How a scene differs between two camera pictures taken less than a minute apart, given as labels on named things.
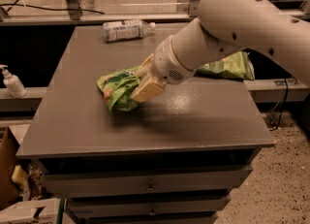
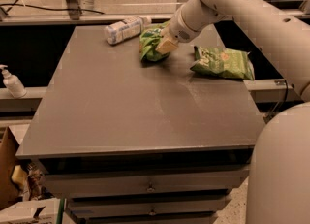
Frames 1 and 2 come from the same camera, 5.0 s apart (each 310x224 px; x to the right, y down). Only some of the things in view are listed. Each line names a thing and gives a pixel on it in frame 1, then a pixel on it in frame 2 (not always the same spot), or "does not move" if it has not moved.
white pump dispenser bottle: [13, 82] does not move
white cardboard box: [35, 211] does not move
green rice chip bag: [117, 88] to [148, 42]
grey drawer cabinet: [175, 158] does not move
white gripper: [165, 62] to [178, 31]
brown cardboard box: [9, 192] does not move
